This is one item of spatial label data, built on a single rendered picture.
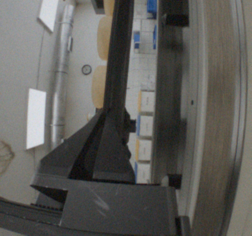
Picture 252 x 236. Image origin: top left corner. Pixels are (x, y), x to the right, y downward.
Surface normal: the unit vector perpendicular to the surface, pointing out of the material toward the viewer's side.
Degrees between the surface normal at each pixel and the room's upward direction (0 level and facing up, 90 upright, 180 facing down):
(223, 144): 90
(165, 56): 90
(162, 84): 90
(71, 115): 90
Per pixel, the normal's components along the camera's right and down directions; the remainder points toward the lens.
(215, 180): -0.02, 0.02
